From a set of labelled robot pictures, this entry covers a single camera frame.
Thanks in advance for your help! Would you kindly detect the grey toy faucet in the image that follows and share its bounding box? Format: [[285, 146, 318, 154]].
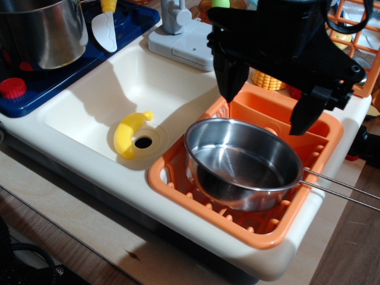
[[148, 0, 214, 72]]

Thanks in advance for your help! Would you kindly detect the orange wire basket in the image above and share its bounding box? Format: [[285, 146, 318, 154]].
[[325, 1, 379, 98]]

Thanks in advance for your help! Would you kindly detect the yellow toy corn cob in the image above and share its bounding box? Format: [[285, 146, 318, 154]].
[[252, 70, 288, 91]]

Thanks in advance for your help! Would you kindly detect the black cable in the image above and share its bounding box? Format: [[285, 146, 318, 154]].
[[325, 0, 375, 34]]

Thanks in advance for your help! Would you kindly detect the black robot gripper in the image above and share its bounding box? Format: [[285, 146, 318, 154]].
[[208, 1, 366, 135]]

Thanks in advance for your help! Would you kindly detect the red stove knob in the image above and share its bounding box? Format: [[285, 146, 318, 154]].
[[0, 77, 27, 99]]

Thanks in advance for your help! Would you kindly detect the large steel pot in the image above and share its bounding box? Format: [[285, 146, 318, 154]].
[[1, 1, 88, 71]]

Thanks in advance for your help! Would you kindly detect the blue toy stove top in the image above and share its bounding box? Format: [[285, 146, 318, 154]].
[[0, 0, 161, 118]]

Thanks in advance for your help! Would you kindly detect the small steel saucepan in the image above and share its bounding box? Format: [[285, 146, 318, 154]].
[[183, 118, 366, 212]]

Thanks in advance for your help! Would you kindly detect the white toy knife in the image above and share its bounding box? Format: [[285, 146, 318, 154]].
[[91, 0, 118, 53]]

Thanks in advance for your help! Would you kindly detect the cream toy sink unit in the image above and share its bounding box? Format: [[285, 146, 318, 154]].
[[1, 35, 369, 281]]

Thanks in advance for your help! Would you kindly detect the yellow plastic banana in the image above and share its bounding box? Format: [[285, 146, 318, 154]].
[[113, 110, 153, 159]]

